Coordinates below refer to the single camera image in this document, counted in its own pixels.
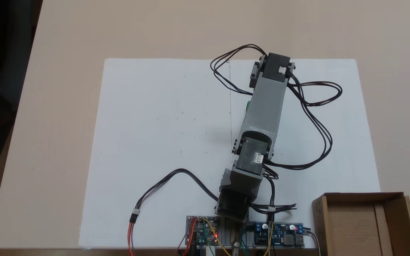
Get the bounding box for white paper sheet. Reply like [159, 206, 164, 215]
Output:
[78, 58, 232, 249]
[228, 58, 382, 249]

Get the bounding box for motor controller circuit board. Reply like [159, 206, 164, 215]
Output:
[186, 215, 224, 246]

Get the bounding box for blue power circuit board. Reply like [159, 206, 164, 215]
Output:
[253, 222, 305, 247]

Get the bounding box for brown cardboard box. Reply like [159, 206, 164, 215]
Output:
[311, 192, 410, 256]

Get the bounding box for black cable on table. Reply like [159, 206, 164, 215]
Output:
[132, 168, 221, 215]

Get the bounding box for short black arm wire loop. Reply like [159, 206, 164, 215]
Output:
[210, 44, 267, 96]

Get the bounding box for black wire bundle with connector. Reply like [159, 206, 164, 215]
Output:
[251, 167, 298, 214]

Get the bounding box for long black arm wire loop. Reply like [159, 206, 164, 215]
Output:
[262, 69, 343, 171]

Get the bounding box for orange and red wires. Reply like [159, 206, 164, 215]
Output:
[128, 213, 137, 256]

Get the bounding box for thin white cable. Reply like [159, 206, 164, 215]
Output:
[311, 231, 322, 256]

